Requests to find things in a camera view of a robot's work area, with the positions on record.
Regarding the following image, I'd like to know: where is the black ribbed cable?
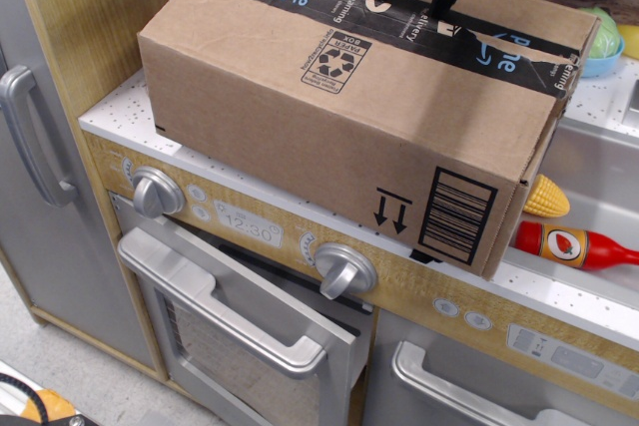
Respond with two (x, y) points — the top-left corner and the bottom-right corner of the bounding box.
(0, 371), (53, 421)

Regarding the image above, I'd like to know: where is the silver oven door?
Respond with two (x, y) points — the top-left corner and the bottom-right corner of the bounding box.
(117, 225), (371, 426)

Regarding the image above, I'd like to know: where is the silver dishwasher door handle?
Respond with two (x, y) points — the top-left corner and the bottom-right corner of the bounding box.
(391, 341), (586, 426)

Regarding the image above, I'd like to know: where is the yellow toy lemon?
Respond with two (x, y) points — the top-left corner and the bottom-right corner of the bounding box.
(618, 24), (639, 60)

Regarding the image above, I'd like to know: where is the orange object on floor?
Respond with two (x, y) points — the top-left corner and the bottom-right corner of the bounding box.
(20, 389), (76, 423)

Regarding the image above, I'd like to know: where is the silver toy sink basin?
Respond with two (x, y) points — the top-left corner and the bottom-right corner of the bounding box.
(504, 119), (638, 303)

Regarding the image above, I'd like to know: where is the right silver oven knob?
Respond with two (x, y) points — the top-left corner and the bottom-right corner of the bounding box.
(315, 242), (377, 299)

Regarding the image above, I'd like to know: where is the left silver oven knob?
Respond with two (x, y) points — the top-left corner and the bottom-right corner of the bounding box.
(133, 166), (186, 219)

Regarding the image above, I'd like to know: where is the red toy ketchup bottle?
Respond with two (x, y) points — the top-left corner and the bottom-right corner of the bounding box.
(514, 220), (638, 271)

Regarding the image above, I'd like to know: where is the large brown cardboard box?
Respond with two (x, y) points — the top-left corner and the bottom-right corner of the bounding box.
(139, 0), (600, 278)

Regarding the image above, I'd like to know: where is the yellow toy corn cob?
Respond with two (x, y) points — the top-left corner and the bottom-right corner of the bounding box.
(523, 174), (571, 218)

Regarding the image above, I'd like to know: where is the silver fridge door handle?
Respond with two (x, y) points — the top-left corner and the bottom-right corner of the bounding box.
(1, 65), (78, 208)

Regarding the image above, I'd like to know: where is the silver oven knob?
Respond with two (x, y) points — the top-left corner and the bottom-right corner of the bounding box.
(315, 242), (377, 299)
(133, 166), (186, 219)

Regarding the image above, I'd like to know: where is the blue toy bowl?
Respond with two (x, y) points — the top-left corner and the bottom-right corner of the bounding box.
(582, 39), (625, 78)

